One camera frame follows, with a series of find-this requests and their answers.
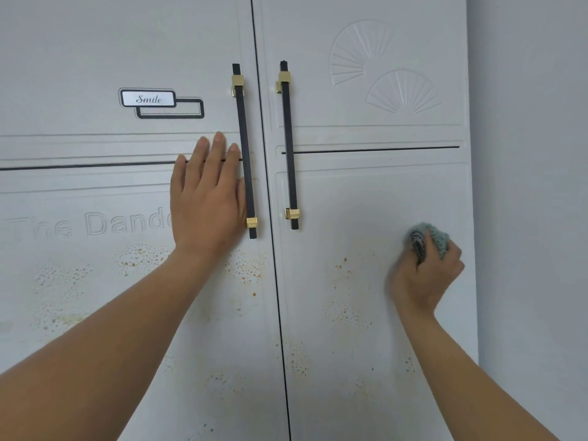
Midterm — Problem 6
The person's right hand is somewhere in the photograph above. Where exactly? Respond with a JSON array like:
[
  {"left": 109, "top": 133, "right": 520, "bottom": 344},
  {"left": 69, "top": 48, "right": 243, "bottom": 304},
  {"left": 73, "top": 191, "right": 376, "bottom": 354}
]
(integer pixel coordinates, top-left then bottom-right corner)
[{"left": 390, "top": 229, "right": 466, "bottom": 318}]

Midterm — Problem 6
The white left cabinet door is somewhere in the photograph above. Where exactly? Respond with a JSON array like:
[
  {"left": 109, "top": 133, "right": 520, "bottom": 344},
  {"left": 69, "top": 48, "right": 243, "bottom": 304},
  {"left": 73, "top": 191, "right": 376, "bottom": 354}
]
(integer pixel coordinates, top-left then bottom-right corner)
[{"left": 0, "top": 0, "right": 291, "bottom": 441}]

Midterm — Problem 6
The white right cabinet door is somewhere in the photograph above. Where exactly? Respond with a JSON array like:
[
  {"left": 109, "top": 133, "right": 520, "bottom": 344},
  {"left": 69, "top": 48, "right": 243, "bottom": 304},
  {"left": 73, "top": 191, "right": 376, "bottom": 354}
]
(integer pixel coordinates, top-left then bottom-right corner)
[{"left": 251, "top": 0, "right": 479, "bottom": 441}]

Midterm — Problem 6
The white cabinet door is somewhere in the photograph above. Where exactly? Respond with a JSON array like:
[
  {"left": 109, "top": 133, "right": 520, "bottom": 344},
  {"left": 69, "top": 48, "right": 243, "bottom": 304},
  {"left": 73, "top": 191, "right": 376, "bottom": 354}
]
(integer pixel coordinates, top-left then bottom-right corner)
[
  {"left": 251, "top": 0, "right": 479, "bottom": 441},
  {"left": 0, "top": 0, "right": 291, "bottom": 441}
]

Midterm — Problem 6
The person's left hand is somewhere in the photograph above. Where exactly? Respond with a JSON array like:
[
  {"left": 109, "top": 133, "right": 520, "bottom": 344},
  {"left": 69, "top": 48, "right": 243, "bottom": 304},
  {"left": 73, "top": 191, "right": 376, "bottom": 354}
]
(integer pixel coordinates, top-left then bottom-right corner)
[{"left": 169, "top": 131, "right": 248, "bottom": 258}]

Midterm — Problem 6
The person's left forearm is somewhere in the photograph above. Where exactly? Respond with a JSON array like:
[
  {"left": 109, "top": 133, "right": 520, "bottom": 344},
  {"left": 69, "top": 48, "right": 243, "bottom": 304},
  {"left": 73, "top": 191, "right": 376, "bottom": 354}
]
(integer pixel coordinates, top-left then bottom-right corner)
[{"left": 0, "top": 247, "right": 230, "bottom": 441}]

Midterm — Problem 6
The green grey cleaning cloth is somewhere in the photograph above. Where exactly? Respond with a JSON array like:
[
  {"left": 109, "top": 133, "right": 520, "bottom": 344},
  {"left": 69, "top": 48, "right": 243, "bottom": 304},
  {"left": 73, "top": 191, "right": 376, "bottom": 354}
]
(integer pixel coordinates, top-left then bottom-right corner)
[{"left": 404, "top": 221, "right": 450, "bottom": 265}]

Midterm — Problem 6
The person's right forearm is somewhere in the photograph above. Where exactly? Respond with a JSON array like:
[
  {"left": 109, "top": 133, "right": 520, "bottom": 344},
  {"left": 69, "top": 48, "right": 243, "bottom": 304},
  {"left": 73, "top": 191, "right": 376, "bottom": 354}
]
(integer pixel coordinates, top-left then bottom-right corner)
[{"left": 399, "top": 311, "right": 560, "bottom": 441}]

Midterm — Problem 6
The black white label sticker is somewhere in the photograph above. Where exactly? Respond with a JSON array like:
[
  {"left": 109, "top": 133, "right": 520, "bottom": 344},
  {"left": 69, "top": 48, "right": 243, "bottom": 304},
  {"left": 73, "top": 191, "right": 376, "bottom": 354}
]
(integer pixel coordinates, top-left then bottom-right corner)
[{"left": 119, "top": 88, "right": 205, "bottom": 120}]

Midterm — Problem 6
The black gold door handle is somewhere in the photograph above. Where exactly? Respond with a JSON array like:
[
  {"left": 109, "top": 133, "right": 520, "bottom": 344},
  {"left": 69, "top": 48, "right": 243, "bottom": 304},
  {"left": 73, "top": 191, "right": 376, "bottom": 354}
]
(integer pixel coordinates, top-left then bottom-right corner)
[
  {"left": 276, "top": 61, "right": 302, "bottom": 231},
  {"left": 231, "top": 63, "right": 259, "bottom": 239}
]

